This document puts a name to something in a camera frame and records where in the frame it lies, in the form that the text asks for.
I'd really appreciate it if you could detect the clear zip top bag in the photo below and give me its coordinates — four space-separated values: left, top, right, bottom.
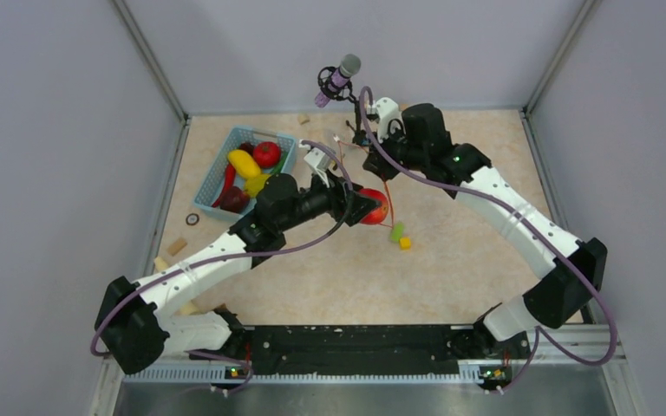
332 134 403 231

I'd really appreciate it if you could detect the red toy apple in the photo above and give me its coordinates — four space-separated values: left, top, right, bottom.
360 188 389 225

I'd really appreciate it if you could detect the purple cable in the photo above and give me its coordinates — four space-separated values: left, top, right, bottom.
90 139 362 358
358 86 620 368

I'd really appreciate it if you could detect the green toy block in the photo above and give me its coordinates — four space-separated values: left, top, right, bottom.
389 222 405 244

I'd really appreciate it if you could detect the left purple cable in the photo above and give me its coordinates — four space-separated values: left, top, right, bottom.
90 139 362 358

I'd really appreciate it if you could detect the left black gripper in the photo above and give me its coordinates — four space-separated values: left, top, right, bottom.
278 166 382 231

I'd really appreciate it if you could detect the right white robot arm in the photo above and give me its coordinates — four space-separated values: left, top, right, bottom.
362 98 607 357

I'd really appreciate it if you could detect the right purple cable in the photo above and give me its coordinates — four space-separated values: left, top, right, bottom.
358 86 620 368

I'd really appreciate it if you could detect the yellow toy squash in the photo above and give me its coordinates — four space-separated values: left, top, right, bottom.
227 149 262 179

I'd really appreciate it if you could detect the small yellow toy cube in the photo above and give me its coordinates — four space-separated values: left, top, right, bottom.
398 237 412 250

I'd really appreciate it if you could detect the red toy tomato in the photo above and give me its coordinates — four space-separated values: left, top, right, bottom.
251 141 282 169

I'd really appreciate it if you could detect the red toy chili pepper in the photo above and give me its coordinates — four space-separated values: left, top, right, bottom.
212 163 236 208

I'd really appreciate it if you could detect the black tripod mic stand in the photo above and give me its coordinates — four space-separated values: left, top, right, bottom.
347 89 370 146

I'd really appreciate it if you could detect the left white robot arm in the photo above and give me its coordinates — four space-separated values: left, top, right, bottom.
90 172 382 374

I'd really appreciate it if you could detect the cream toy cylinder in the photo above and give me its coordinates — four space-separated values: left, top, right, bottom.
153 257 170 273

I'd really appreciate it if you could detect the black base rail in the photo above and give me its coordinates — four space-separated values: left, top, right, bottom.
189 324 532 377

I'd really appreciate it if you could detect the purple microphone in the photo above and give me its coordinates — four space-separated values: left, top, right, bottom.
314 54 362 108

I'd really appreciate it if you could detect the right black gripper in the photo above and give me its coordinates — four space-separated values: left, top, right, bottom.
363 122 428 182

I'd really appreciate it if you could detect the green toy pepper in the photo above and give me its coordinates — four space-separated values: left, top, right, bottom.
270 153 287 175

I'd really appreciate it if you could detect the light blue plastic basket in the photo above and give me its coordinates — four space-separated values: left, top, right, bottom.
193 126 299 222

